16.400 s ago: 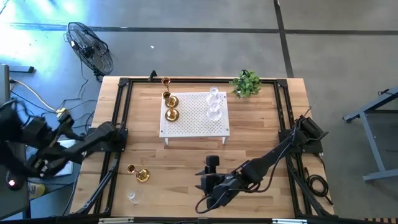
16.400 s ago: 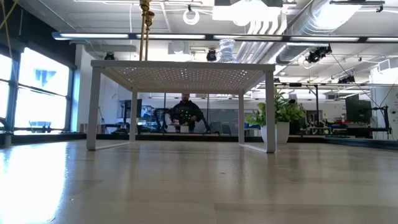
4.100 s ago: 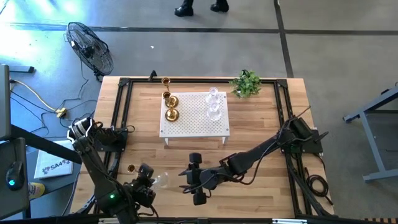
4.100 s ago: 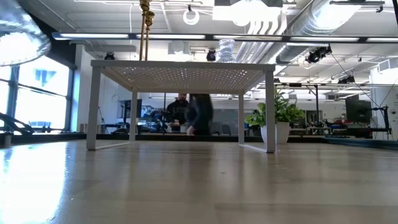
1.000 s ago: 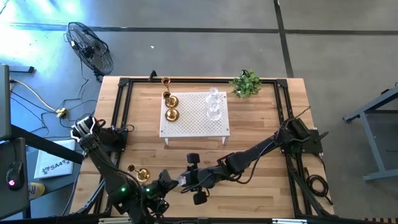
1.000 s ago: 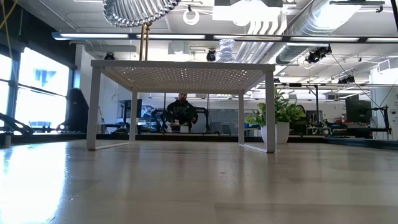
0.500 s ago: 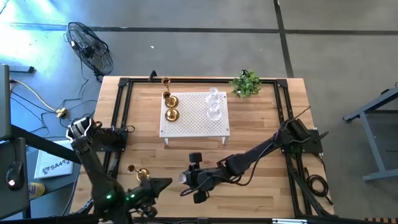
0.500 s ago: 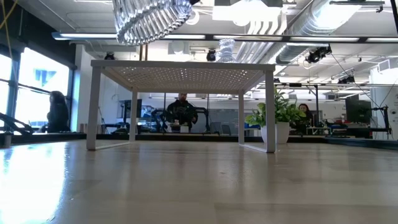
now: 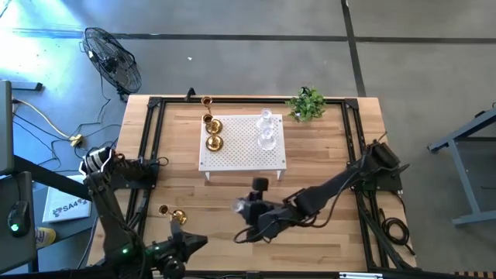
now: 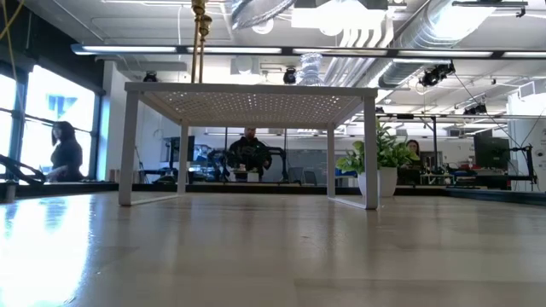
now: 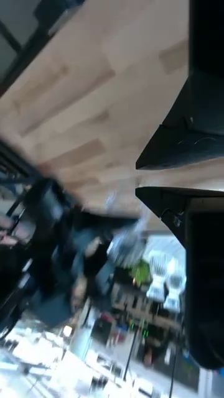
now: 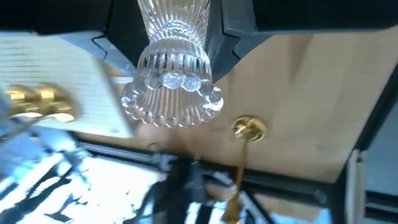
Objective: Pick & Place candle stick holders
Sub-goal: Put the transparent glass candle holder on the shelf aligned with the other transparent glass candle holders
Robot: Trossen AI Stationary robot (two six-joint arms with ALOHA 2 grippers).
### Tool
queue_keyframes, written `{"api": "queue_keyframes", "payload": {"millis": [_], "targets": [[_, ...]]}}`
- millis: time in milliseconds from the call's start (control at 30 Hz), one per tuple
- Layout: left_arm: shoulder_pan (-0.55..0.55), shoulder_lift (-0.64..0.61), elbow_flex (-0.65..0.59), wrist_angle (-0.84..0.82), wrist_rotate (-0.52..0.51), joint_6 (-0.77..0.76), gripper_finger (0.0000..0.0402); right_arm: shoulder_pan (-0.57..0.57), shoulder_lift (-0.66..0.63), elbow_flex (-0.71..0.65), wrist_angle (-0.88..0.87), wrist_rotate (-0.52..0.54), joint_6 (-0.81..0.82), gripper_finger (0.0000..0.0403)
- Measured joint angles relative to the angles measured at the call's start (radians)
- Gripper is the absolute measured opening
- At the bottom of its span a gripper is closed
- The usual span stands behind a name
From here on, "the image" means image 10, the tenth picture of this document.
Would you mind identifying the white ceiling fixture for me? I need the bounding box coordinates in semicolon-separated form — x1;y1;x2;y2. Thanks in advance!
291;0;396;49

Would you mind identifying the silver ventilation duct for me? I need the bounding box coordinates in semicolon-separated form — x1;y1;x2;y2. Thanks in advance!
377;0;498;89

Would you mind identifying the black ceiling track camera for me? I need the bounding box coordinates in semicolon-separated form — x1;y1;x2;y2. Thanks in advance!
419;61;456;88

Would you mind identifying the white hanging ring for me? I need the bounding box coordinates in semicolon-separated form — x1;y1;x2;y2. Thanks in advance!
251;19;275;36

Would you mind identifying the grey cylinder post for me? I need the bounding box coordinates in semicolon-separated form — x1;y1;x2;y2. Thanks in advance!
3;181;18;204

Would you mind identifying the white perforated metal shelf riser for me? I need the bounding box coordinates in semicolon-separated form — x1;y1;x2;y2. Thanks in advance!
118;81;380;211

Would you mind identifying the green potted plant white pot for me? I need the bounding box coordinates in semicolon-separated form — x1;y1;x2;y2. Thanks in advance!
335;119;421;198

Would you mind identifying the black computer monitor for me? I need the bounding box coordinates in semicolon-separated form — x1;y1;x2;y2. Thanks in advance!
473;135;511;171

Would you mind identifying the long ceiling light strip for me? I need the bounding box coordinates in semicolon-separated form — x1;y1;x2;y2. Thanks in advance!
70;43;546;60

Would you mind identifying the person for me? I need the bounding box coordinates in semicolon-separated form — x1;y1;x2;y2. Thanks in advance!
45;120;85;183
398;139;426;185
225;126;274;182

